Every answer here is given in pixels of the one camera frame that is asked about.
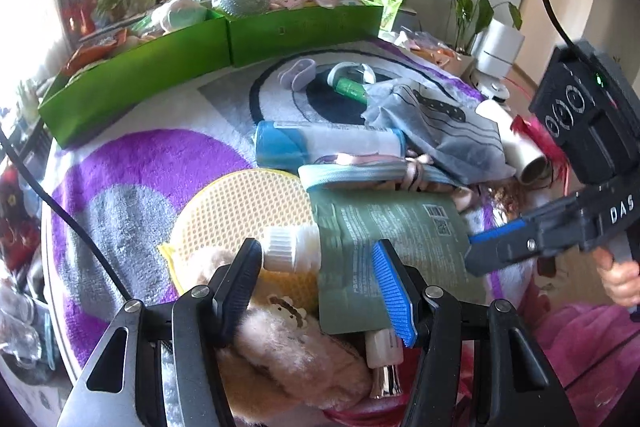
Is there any white capped bottle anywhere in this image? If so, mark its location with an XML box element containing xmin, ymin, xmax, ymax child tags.
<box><xmin>261</xmin><ymin>226</ymin><xmax>322</xmax><ymax>274</ymax></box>

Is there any cosmetic bottle rose gold cap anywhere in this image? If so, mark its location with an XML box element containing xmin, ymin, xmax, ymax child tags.
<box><xmin>364</xmin><ymin>328</ymin><xmax>406</xmax><ymax>399</ymax></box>

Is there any red patterned bag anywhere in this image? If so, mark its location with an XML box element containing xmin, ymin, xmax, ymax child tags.
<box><xmin>0</xmin><ymin>167</ymin><xmax>33</xmax><ymax>268</ymax></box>

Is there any striped pouch with ribbon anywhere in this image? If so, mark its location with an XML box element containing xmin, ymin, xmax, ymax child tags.
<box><xmin>298</xmin><ymin>153</ymin><xmax>473</xmax><ymax>210</ymax></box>

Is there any blue and white bag roll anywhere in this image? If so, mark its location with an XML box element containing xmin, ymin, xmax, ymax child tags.
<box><xmin>254</xmin><ymin>120</ymin><xmax>407</xmax><ymax>168</ymax></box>

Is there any green box with snacks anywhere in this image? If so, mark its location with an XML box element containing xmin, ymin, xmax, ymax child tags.
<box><xmin>37</xmin><ymin>11</ymin><xmax>231</xmax><ymax>148</ymax></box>

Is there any white paper roll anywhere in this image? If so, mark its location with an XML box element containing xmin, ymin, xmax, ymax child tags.
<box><xmin>474</xmin><ymin>99</ymin><xmax>549</xmax><ymax>186</ymax></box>

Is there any magenta blanket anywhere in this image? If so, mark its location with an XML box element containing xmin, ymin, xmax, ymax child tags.
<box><xmin>515</xmin><ymin>287</ymin><xmax>640</xmax><ymax>427</ymax></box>

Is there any grey printed cloth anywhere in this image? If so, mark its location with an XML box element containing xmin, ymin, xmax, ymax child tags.
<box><xmin>361</xmin><ymin>79</ymin><xmax>517</xmax><ymax>186</ymax></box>

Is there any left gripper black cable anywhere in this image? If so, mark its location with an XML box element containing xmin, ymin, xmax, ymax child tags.
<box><xmin>0</xmin><ymin>127</ymin><xmax>136</xmax><ymax>303</ymax></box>

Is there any white ring band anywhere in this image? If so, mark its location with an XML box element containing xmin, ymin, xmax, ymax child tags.
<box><xmin>326</xmin><ymin>62</ymin><xmax>377</xmax><ymax>86</ymax></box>

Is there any lavender strap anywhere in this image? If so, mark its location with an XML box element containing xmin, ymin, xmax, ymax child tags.
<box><xmin>276</xmin><ymin>58</ymin><xmax>317</xmax><ymax>92</ymax></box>

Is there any purple grey white rug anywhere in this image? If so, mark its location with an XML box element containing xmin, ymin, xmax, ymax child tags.
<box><xmin>42</xmin><ymin>36</ymin><xmax>531</xmax><ymax>408</ymax></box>

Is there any green tube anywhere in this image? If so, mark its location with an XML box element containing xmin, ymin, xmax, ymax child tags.
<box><xmin>335</xmin><ymin>77</ymin><xmax>372</xmax><ymax>104</ymax></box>

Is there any person's right hand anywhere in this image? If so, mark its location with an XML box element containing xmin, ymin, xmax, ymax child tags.
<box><xmin>597</xmin><ymin>249</ymin><xmax>640</xmax><ymax>308</ymax></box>

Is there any beige plush toy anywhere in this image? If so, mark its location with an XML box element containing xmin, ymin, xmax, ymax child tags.
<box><xmin>187</xmin><ymin>247</ymin><xmax>373</xmax><ymax>413</ymax></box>

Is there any red flower decoration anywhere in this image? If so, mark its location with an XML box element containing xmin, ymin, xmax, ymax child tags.
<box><xmin>62</xmin><ymin>0</ymin><xmax>98</xmax><ymax>35</ymax></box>

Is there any red feather ornament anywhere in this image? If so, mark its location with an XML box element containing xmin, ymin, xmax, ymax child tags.
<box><xmin>509</xmin><ymin>116</ymin><xmax>568</xmax><ymax>190</ymax></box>

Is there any yellow round honeycomb mat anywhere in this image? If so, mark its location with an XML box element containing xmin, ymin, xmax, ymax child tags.
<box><xmin>159</xmin><ymin>169</ymin><xmax>322</xmax><ymax>303</ymax></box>

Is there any leafy plant in white pot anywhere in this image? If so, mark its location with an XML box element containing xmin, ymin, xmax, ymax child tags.
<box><xmin>419</xmin><ymin>0</ymin><xmax>527</xmax><ymax>75</ymax></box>

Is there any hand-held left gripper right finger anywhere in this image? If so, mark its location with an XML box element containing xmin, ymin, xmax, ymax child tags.
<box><xmin>371</xmin><ymin>239</ymin><xmax>576</xmax><ymax>427</ymax></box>

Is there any green box with scrubber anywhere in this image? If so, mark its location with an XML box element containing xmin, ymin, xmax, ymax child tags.
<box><xmin>225</xmin><ymin>1</ymin><xmax>386</xmax><ymax>68</ymax></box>

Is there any green pouch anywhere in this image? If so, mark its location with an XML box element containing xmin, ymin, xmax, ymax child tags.
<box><xmin>372</xmin><ymin>0</ymin><xmax>404</xmax><ymax>32</ymax></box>

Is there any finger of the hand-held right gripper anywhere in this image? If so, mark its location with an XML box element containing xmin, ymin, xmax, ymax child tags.
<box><xmin>469</xmin><ymin>194</ymin><xmax>588</xmax><ymax>249</ymax></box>
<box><xmin>464</xmin><ymin>208</ymin><xmax>601</xmax><ymax>278</ymax></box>

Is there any clear plastic packaging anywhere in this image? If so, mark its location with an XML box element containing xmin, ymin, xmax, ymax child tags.
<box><xmin>0</xmin><ymin>279</ymin><xmax>53</xmax><ymax>375</ymax></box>

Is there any dark green sachet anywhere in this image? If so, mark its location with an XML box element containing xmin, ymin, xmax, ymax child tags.
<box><xmin>309</xmin><ymin>194</ymin><xmax>490</xmax><ymax>337</ymax></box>

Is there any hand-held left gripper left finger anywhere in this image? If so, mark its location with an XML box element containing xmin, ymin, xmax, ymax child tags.
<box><xmin>55</xmin><ymin>237</ymin><xmax>265</xmax><ymax>427</ymax></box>

